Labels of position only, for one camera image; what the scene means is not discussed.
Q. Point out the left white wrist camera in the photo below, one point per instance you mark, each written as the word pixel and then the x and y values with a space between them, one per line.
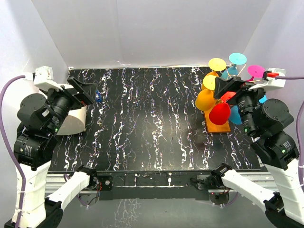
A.
pixel 43 78

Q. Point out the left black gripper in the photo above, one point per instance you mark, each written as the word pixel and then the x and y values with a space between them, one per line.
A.
pixel 90 88

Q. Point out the yellow wine glass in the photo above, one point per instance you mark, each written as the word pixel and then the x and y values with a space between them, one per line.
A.
pixel 216 65

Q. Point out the gold wire glass rack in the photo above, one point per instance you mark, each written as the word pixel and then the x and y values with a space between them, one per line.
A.
pixel 212 128

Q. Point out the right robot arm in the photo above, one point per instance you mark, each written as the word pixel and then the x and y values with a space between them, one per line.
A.
pixel 265 123

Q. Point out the teal wine glass front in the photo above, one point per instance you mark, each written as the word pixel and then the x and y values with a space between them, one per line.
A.
pixel 235 116

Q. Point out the white paper roll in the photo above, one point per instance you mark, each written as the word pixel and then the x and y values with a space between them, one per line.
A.
pixel 74 122

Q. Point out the teal wine glass back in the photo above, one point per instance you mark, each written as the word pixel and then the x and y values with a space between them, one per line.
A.
pixel 235 59

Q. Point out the small blue device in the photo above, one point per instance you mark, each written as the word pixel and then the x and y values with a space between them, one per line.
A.
pixel 98 97

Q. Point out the teal wine glass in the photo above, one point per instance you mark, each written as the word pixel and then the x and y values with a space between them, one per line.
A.
pixel 235 116
pixel 235 59

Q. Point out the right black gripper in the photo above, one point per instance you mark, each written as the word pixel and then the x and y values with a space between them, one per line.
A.
pixel 222 85

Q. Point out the red wine glass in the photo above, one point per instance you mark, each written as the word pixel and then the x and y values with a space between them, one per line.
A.
pixel 220 113

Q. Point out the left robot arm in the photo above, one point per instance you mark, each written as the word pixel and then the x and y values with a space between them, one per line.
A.
pixel 41 116

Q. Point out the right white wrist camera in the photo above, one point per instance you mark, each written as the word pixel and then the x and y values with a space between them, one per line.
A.
pixel 273 82

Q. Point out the orange wine glass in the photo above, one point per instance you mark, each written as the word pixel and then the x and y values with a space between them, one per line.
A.
pixel 205 99

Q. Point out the magenta wine glass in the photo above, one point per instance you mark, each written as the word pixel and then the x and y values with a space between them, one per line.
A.
pixel 256 72

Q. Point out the black front mounting bar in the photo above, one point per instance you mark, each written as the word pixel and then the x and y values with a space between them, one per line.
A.
pixel 151 185

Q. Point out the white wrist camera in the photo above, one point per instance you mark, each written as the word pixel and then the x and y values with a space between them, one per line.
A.
pixel 273 82
pixel 43 78

